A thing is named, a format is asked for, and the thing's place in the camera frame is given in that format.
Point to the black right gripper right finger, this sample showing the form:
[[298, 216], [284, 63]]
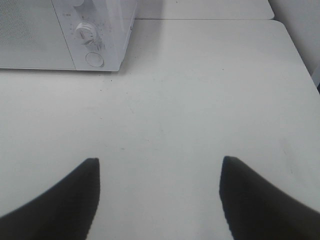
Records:
[[255, 209]]

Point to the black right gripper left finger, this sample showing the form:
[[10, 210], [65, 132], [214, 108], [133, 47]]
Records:
[[64, 212]]

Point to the round microwave door button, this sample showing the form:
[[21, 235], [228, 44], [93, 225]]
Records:
[[94, 59]]

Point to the white microwave door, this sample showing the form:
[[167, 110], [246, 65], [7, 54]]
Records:
[[31, 36]]

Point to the white microwave knob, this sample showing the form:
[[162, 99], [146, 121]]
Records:
[[76, 3], [85, 33]]

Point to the white microwave oven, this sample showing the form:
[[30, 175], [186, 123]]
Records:
[[113, 20]]

